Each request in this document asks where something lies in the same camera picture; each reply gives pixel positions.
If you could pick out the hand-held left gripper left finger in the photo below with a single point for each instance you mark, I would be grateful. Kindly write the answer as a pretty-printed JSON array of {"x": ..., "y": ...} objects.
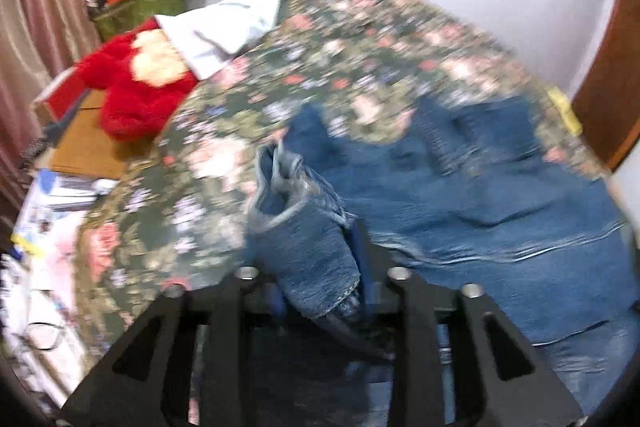
[{"x": 231, "y": 307}]

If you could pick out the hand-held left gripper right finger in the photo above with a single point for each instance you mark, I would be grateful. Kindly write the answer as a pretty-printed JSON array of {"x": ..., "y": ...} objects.
[{"x": 386, "y": 277}]

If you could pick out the blue denim jeans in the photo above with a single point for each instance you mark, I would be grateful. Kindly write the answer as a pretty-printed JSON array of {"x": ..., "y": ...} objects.
[{"x": 465, "y": 227}]

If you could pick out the floral bedspread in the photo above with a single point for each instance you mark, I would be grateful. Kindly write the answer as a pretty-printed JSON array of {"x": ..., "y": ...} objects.
[{"x": 320, "y": 107}]

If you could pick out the pile of papers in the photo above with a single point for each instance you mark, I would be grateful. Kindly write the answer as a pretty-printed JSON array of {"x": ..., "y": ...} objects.
[{"x": 37, "y": 267}]

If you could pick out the brown cardboard box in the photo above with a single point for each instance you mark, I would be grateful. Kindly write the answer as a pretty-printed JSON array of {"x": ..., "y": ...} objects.
[{"x": 90, "y": 142}]

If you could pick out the yellow cloth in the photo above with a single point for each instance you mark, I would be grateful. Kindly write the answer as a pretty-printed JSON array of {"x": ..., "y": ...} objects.
[{"x": 564, "y": 111}]

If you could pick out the red plush toy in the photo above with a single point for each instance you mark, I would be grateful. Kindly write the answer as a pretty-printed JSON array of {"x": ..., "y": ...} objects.
[{"x": 135, "y": 82}]

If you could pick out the white pillow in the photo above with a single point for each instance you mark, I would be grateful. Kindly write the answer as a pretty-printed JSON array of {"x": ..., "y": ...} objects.
[{"x": 220, "y": 27}]

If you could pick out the wooden door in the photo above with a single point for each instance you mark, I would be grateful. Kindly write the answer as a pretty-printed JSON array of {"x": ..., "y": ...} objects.
[{"x": 610, "y": 77}]

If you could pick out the green storage box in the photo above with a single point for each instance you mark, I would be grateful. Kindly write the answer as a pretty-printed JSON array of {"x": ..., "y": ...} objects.
[{"x": 137, "y": 9}]

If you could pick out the pink curtain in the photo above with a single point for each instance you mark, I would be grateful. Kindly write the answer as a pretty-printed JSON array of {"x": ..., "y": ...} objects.
[{"x": 35, "y": 22}]

